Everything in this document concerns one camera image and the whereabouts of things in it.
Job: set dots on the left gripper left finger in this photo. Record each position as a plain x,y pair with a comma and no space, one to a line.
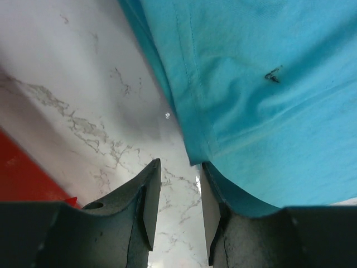
117,230

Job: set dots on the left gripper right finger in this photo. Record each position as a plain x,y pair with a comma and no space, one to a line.
244,231

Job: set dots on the teal t shirt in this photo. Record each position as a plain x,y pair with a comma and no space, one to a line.
263,90

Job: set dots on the red plastic bin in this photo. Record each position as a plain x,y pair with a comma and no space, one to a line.
22,180

